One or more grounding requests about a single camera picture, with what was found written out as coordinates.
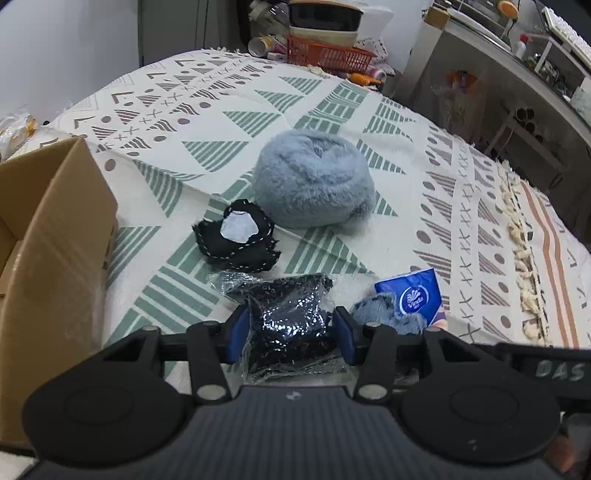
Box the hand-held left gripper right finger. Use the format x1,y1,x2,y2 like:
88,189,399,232
333,306,490,403

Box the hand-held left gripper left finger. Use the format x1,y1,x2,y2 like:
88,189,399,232
99,307,253,405

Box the small blue fuzzy cloth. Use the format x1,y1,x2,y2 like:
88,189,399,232
349,294,424,336

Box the black sequined pouch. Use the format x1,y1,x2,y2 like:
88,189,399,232
208,272,352,385

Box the blue tissue pack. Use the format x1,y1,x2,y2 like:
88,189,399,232
374,268,450,330

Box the black cloth with white stitching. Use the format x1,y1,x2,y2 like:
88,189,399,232
191,198,282,272

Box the fluffy blue hat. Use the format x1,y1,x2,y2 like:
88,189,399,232
253,129,377,230

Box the brown cardboard box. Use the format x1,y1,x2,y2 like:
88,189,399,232
0,136,120,445

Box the pale blue crumpled piece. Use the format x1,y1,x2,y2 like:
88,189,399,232
222,215,258,243

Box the patterned cream green blanket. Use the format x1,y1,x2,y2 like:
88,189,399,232
46,48,591,380

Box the cardboard tubes under desk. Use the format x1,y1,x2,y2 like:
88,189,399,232
514,107,540,136

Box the orange toy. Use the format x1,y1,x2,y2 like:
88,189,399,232
348,72,385,88

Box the plastic bag with orange print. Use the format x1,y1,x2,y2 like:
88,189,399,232
433,69,486,136

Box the orange plastic basket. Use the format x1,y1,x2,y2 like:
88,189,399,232
286,36,377,71

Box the dotted white cloth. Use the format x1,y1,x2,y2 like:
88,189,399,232
355,39,399,75

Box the white yellow printed bag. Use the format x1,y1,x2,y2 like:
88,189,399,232
0,108,38,158

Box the cream bowl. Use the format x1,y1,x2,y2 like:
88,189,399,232
289,25,361,48

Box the glass jars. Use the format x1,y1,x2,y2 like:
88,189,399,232
248,0,293,38

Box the dark bowl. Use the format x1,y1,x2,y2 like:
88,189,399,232
289,1,363,32

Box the desk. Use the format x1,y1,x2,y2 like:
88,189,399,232
405,7,591,155

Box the white keyboard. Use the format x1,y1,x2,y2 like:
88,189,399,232
544,6,591,57

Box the white metal frame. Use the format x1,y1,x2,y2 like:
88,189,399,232
484,110,557,186

